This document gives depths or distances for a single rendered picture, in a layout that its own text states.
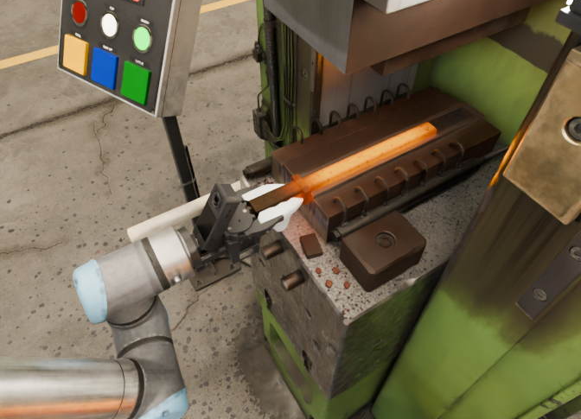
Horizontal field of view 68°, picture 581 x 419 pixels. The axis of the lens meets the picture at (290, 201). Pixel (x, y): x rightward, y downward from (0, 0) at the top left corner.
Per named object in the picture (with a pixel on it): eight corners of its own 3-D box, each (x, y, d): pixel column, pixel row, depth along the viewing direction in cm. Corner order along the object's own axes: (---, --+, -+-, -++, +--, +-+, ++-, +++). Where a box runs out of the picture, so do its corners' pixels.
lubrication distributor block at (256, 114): (264, 151, 121) (261, 112, 110) (253, 139, 124) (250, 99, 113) (274, 147, 122) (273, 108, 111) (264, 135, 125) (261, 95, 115)
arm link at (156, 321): (127, 373, 75) (103, 346, 65) (116, 316, 82) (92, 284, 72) (180, 352, 77) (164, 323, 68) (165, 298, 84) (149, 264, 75)
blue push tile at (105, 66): (112, 90, 98) (116, 57, 95) (90, 79, 101) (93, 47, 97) (118, 90, 100) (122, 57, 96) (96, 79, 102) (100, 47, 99)
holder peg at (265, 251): (265, 263, 83) (264, 256, 81) (258, 253, 84) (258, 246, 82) (284, 254, 84) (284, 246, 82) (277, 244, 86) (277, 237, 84)
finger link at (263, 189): (283, 193, 82) (242, 217, 79) (282, 172, 78) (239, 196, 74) (293, 203, 81) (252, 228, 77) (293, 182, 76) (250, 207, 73)
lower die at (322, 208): (326, 243, 79) (328, 214, 72) (271, 174, 90) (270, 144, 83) (488, 159, 93) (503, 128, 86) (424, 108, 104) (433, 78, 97)
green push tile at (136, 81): (143, 105, 94) (149, 71, 91) (119, 94, 97) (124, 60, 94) (149, 105, 96) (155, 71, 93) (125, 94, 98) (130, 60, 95)
